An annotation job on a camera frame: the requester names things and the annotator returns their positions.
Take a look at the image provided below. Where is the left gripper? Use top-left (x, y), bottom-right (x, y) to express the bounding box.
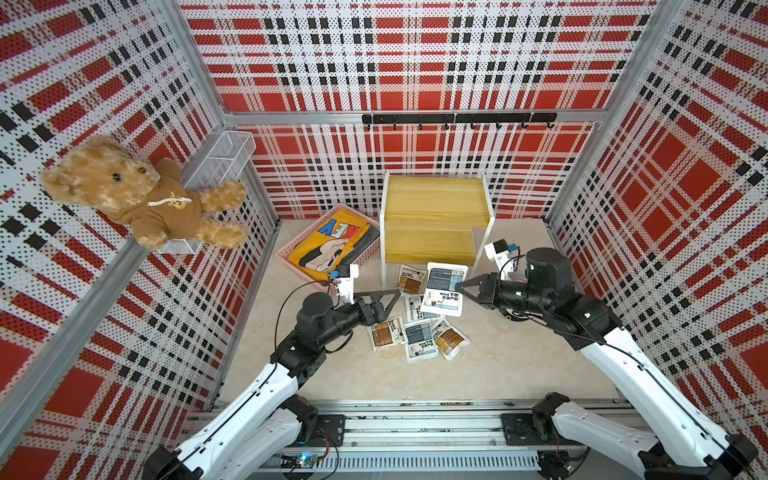
top-left (316, 289), bottom-right (399, 347)

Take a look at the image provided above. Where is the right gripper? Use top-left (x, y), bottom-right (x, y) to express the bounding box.
top-left (455, 272), bottom-right (552, 317)

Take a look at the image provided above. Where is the grey coffee bag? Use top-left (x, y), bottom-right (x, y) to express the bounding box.
top-left (405, 295), bottom-right (441, 324)
top-left (421, 262), bottom-right (468, 317)
top-left (404, 320), bottom-right (439, 363)

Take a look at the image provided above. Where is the brown coffee bag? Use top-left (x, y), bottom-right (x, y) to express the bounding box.
top-left (432, 319), bottom-right (471, 361)
top-left (367, 316), bottom-right (405, 351)
top-left (397, 264), bottom-right (427, 295)

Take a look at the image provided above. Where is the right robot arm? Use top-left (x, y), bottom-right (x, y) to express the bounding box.
top-left (456, 247), bottom-right (758, 479)

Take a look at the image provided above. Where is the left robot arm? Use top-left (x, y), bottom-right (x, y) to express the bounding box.
top-left (142, 289), bottom-right (400, 479)

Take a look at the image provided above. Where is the yellow two-tier shelf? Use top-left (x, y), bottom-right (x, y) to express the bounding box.
top-left (379, 173), bottom-right (495, 285)

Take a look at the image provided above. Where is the yellow printed cloth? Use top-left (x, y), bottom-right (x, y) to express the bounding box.
top-left (286, 208), bottom-right (380, 283)

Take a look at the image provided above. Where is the small circuit board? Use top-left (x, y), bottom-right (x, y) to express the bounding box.
top-left (280, 452), bottom-right (320, 471)

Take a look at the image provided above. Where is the brown teddy bear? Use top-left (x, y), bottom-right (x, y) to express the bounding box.
top-left (41, 136), bottom-right (248, 250)

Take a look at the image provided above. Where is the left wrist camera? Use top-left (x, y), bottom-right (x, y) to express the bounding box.
top-left (330, 264), bottom-right (359, 304)

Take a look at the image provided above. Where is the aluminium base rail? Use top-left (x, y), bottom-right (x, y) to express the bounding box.
top-left (173, 398), bottom-right (667, 475)

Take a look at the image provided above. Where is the black wall hook rail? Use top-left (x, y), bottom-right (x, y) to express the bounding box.
top-left (361, 112), bottom-right (558, 127)

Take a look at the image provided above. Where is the white wire basket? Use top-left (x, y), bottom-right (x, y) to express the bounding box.
top-left (156, 131), bottom-right (255, 255)

